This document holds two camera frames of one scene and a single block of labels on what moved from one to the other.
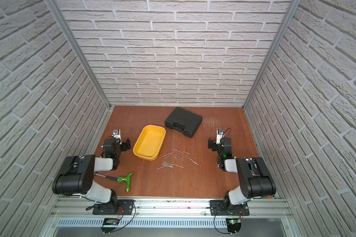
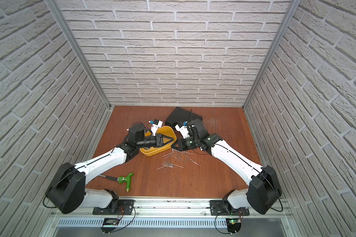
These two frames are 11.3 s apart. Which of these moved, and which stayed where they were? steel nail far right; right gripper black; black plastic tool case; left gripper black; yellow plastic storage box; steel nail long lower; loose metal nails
Moved: yellow plastic storage box; left gripper black; right gripper black
Stayed: loose metal nails; steel nail far right; steel nail long lower; black plastic tool case
